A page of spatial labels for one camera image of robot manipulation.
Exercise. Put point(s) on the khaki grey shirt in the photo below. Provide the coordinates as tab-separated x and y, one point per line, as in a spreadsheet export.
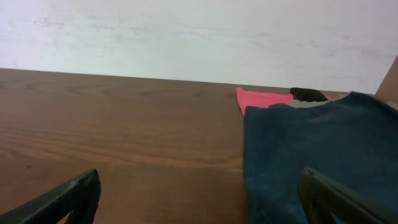
304	104

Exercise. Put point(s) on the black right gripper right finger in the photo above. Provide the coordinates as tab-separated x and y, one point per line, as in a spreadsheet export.
323	199

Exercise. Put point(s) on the black garment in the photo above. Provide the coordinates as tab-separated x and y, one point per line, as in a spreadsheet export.
308	95

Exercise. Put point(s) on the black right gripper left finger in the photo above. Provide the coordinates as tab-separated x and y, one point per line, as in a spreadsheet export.
76	200

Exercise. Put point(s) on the navy blue shorts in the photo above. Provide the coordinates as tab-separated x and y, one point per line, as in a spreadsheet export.
352	140

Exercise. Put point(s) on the coral red garment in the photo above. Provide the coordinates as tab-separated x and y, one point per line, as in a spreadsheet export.
262	99

